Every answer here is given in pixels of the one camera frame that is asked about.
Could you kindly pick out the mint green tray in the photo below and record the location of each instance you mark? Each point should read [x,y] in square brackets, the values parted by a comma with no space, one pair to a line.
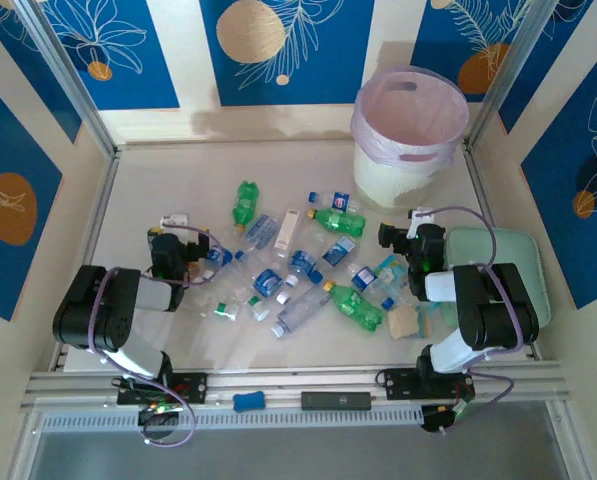
[513,245]

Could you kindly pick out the clear bottle with blue cap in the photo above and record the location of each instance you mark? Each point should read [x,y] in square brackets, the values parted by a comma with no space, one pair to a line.
[239,255]

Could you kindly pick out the blue bone-shaped sponge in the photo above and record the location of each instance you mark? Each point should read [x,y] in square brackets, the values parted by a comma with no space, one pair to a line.
[248,401]

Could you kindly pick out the white bin with pink liner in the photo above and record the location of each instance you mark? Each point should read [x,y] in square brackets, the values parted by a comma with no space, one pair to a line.
[408,120]

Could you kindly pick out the large clear bottle white cap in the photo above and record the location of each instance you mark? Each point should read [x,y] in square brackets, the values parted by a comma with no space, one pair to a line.
[303,310]

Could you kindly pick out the aluminium frame rail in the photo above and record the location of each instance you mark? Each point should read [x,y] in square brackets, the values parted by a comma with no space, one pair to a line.
[288,384]

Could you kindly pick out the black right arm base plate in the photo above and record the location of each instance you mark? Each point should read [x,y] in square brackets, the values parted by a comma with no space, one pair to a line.
[395,385]

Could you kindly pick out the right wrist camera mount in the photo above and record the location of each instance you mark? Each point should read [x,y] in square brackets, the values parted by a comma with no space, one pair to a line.
[423,216]

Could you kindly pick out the small circuit board with LEDs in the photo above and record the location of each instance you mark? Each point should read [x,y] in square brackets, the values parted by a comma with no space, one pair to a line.
[440,417]
[158,411]

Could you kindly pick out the green plastic bottle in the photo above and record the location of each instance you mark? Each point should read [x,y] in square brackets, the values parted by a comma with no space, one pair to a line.
[343,222]
[245,200]
[358,305]

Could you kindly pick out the black rectangular device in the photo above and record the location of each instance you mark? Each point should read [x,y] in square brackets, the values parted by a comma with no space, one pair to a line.
[335,401]

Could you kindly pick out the cream waste bin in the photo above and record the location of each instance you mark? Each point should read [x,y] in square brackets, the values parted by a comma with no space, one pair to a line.
[383,180]

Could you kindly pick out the Pepsi label plastic bottle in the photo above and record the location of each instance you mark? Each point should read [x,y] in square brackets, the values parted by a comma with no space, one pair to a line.
[340,201]

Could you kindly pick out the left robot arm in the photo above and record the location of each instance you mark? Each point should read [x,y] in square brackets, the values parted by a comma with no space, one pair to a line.
[98,310]

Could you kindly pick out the clear bottle with green label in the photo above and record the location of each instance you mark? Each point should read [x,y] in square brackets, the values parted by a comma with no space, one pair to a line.
[255,305]
[221,309]

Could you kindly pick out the clear cracker packet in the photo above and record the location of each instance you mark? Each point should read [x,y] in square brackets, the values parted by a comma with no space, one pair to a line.
[403,322]

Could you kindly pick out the clear bottle with blue label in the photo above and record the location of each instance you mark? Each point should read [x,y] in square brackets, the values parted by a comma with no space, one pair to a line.
[363,278]
[339,250]
[303,261]
[260,230]
[219,257]
[267,282]

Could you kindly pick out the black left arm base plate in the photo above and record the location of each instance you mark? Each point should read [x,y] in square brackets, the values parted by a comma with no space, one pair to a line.
[193,387]

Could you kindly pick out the light blue snack packet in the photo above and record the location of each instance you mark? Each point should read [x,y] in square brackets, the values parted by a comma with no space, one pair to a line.
[395,265]

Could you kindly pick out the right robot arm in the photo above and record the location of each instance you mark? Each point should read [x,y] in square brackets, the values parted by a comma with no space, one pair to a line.
[493,310]

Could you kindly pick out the aluminium frame post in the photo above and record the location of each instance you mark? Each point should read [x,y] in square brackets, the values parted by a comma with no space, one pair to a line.
[71,75]
[532,30]

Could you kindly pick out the white carton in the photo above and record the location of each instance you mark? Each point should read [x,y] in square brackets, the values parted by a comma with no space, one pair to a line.
[286,230]

